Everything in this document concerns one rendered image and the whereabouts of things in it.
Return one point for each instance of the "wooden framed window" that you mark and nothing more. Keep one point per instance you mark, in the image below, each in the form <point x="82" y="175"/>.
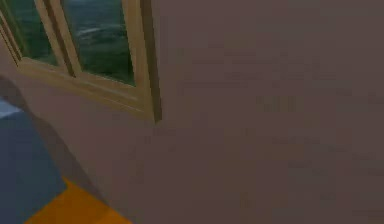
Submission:
<point x="100" y="43"/>

